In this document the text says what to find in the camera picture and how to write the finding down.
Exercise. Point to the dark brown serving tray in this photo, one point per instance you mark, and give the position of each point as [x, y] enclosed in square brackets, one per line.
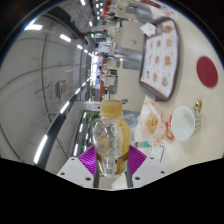
[142, 85]

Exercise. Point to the clear bottle with yellow cap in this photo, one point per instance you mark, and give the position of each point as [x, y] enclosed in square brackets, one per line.
[111, 143]

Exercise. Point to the beige chair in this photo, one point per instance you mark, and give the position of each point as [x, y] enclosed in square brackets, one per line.
[130, 35]
[128, 88]

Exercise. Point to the ceiling lights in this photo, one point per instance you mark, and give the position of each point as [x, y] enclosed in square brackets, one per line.
[41, 149]

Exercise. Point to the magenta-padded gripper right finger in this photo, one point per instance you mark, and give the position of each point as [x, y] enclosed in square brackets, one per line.
[146, 170]

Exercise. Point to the flat round red coaster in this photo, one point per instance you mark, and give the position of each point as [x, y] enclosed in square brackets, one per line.
[207, 71]

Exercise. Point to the plastic bag with fried food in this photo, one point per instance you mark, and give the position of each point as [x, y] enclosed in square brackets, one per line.
[151, 121]

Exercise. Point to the white card with red print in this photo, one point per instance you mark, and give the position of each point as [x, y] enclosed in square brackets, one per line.
[157, 152]

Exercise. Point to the brown bun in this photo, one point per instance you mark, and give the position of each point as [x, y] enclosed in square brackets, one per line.
[167, 29]

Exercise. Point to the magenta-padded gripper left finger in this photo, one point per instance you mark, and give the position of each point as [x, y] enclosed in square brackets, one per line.
[76, 170]

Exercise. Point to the crumpled white napkin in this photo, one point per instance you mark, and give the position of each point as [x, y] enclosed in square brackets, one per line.
[148, 29]

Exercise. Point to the ceiling air conditioner unit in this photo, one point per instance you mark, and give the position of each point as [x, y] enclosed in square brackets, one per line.
[62, 88]

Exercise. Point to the printed paper tray liner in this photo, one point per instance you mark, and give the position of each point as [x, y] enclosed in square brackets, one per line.
[160, 60]

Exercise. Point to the small teal sanitizer bottle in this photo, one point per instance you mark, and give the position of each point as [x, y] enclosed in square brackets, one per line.
[143, 144]

